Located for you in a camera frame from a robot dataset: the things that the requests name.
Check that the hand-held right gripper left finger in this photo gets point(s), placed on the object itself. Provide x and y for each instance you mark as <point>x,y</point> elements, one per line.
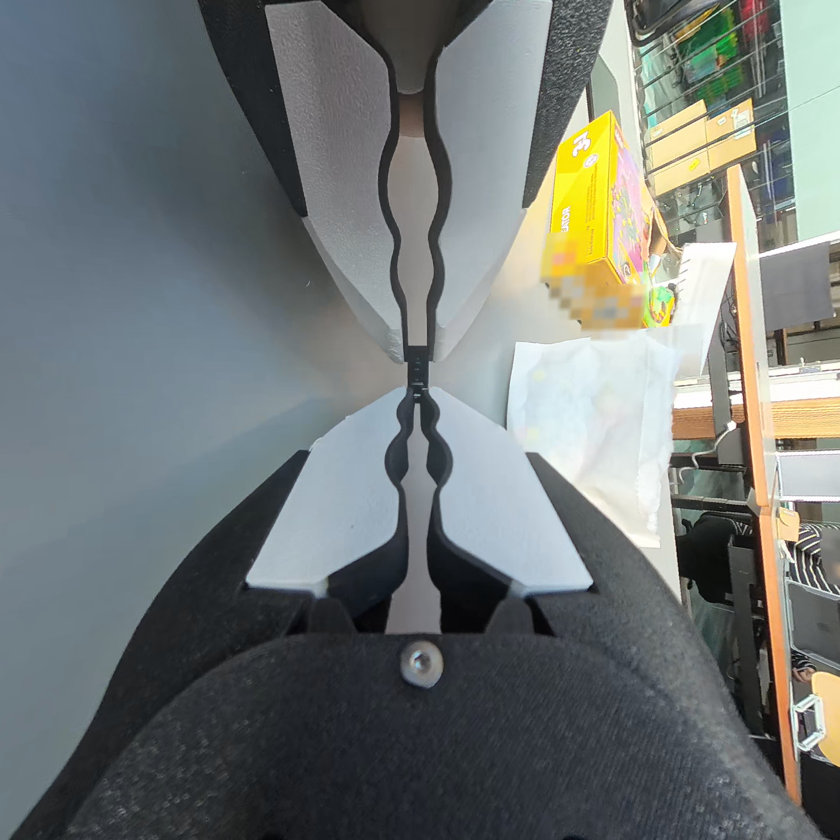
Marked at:
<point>341,518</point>

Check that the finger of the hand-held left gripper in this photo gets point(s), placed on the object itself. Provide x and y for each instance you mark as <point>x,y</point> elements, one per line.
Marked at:
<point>485,164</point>
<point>328,164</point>

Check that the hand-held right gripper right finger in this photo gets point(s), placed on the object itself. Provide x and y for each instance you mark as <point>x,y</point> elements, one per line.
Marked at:
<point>512,518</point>

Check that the small black lego assembly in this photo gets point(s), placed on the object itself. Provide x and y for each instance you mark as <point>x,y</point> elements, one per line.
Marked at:
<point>417,373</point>

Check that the large yellow lego box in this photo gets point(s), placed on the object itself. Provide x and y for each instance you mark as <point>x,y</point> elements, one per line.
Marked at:
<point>597,210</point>

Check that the person's left hand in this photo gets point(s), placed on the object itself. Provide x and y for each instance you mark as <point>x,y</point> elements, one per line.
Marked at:
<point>411,118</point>

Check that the full white paper bag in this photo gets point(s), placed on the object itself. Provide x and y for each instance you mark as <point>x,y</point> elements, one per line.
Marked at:
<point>590,426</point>

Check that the cardboard box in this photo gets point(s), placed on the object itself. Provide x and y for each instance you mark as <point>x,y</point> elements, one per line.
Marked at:
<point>732,134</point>
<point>679,141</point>

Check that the torn white paper bag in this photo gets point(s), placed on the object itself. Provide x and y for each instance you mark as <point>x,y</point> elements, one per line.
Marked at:
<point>705,275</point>

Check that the grey desk monitor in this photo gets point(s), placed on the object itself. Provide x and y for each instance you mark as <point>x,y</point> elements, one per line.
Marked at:
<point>810,482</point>
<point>794,282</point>

